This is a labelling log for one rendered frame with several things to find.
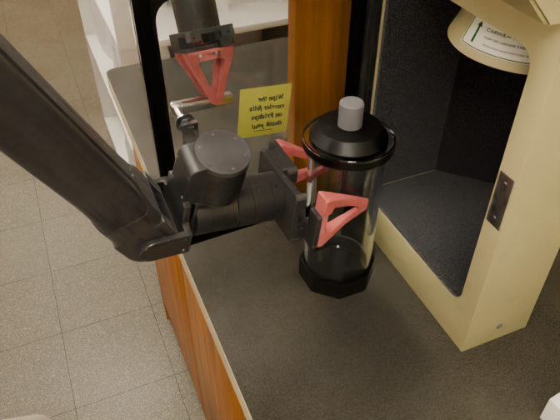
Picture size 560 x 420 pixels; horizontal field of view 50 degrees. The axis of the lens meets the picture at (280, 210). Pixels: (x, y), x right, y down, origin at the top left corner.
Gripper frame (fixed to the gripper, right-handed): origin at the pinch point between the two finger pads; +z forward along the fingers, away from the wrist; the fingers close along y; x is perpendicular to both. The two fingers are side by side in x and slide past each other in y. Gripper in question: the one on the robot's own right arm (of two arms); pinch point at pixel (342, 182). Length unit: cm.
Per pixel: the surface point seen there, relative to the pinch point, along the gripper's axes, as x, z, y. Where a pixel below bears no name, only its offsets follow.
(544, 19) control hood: -25.6, 6.2, -14.9
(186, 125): -2.5, -15.5, 13.8
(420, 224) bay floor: 13.1, 17.9, 2.9
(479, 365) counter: 21.3, 15.9, -17.3
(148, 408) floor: 118, -12, 56
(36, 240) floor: 120, -33, 146
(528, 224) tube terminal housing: -1.3, 16.0, -15.0
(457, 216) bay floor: 12.3, 24.1, 2.2
